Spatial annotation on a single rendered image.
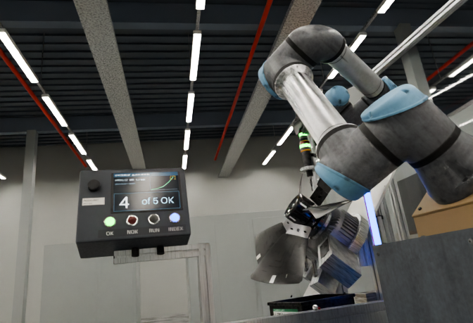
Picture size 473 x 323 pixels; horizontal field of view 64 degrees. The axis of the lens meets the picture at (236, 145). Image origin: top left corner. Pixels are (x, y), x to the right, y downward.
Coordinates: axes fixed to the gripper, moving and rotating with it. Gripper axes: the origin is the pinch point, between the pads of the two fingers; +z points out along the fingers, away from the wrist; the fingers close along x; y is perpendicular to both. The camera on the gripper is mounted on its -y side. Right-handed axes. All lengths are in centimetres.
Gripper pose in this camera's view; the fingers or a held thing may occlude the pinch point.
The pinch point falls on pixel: (298, 126)
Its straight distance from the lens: 167.7
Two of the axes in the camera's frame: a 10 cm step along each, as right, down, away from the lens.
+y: 1.0, 9.4, -3.2
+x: 9.6, -0.1, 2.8
